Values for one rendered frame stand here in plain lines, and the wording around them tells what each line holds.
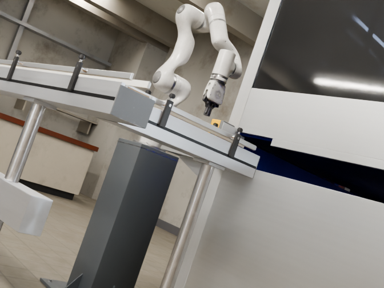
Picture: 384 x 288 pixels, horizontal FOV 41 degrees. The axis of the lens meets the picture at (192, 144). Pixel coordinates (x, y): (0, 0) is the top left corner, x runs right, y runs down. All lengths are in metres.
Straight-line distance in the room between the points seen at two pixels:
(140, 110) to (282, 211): 0.75
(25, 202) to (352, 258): 1.04
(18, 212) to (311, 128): 1.06
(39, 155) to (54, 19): 3.39
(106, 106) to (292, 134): 0.84
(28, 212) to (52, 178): 5.85
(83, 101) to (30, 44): 8.33
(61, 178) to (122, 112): 6.18
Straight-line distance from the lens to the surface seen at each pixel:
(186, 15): 2.83
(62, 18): 10.06
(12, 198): 1.76
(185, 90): 2.82
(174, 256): 1.94
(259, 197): 2.01
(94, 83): 1.50
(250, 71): 2.26
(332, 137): 1.90
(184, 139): 1.77
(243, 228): 2.03
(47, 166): 7.45
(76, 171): 7.63
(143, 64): 9.31
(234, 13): 7.06
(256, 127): 2.12
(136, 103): 1.42
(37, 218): 1.69
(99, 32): 10.35
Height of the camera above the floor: 0.73
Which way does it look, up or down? 5 degrees up
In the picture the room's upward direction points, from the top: 19 degrees clockwise
